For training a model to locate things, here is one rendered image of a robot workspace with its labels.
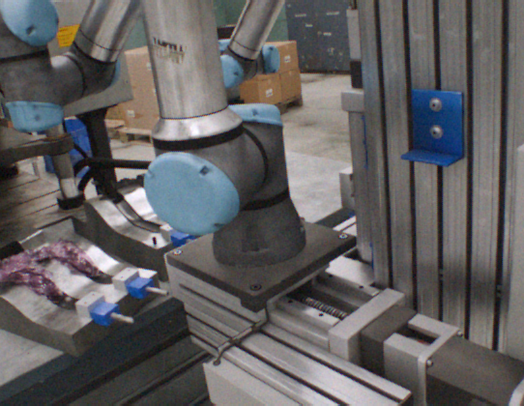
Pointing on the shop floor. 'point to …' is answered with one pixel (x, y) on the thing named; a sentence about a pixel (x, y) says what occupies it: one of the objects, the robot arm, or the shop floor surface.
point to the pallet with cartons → (276, 82)
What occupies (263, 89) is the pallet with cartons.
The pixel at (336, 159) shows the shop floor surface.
